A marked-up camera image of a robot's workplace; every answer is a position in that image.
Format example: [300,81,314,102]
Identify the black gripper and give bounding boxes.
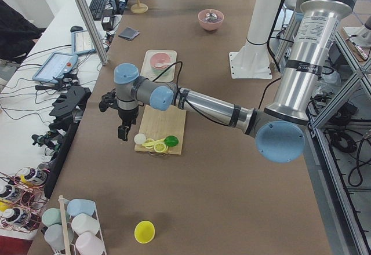
[117,108,139,141]

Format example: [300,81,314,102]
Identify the small pink bowl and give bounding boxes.
[150,52,170,67]

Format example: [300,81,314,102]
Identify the white ceramic spoon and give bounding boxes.
[155,63,171,68]

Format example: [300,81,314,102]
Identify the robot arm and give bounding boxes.
[114,0,356,163]

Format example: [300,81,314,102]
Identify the green bowl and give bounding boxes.
[151,67,171,77]

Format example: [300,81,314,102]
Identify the large pink bowl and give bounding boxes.
[198,9,224,31]

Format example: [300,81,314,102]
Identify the white steamed bun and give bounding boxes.
[134,133,147,145]

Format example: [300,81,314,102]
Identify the lemon slice lower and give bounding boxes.
[143,139,154,146]

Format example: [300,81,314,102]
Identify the wooden cutting board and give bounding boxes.
[139,105,186,155]

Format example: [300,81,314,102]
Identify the black stand on desk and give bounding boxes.
[49,86,92,131]

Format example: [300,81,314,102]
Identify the cream rabbit tray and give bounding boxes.
[140,50,177,82]

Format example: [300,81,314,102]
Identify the grey folded cloth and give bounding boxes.
[118,27,140,41]

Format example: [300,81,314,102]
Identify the black keyboard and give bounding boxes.
[89,0,107,21]

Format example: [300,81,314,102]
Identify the blue teach pendant near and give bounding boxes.
[32,52,78,83]

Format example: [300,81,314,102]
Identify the blue teach pendant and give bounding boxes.
[71,30,96,55]
[32,52,78,83]

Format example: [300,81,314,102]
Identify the blue teach pendant far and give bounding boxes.
[71,30,96,55]

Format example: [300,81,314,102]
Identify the yellow plastic cup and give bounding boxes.
[134,220,155,244]

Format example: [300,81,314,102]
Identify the white cup rack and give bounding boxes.
[42,195,107,254]

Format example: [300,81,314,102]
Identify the aluminium frame post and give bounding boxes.
[75,0,108,65]

